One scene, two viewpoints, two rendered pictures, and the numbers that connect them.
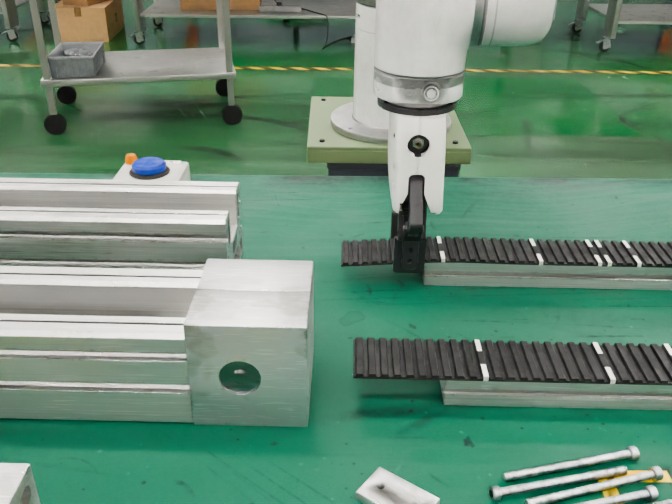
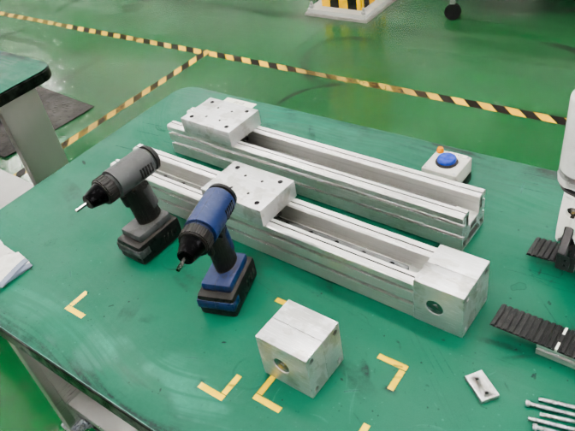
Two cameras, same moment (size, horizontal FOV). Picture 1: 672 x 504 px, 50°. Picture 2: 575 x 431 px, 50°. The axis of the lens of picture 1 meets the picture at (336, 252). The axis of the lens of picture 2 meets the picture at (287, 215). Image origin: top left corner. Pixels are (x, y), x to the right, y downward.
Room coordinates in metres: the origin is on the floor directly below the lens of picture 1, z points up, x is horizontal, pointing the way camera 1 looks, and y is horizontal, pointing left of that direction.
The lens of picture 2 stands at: (-0.21, -0.24, 1.62)
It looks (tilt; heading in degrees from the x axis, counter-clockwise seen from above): 39 degrees down; 43
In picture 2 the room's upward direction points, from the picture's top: 11 degrees counter-clockwise
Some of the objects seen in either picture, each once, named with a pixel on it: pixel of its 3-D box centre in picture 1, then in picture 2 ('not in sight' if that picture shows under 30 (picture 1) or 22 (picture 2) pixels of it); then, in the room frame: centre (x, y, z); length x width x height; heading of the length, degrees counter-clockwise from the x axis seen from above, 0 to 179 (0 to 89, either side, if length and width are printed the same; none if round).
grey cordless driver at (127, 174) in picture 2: not in sight; (127, 213); (0.32, 0.69, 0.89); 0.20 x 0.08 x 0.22; 0
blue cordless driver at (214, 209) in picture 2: not in sight; (212, 262); (0.29, 0.43, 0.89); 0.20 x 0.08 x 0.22; 19
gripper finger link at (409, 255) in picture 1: (410, 248); (564, 260); (0.63, -0.07, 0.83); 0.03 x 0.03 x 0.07; 89
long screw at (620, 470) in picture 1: (559, 481); (564, 412); (0.37, -0.16, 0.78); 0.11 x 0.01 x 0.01; 104
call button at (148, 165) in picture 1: (149, 169); (447, 160); (0.80, 0.22, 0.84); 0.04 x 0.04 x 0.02
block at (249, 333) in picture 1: (257, 331); (453, 286); (0.49, 0.06, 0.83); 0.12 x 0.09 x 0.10; 179
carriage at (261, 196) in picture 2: not in sight; (250, 197); (0.49, 0.51, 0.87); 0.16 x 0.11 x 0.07; 89
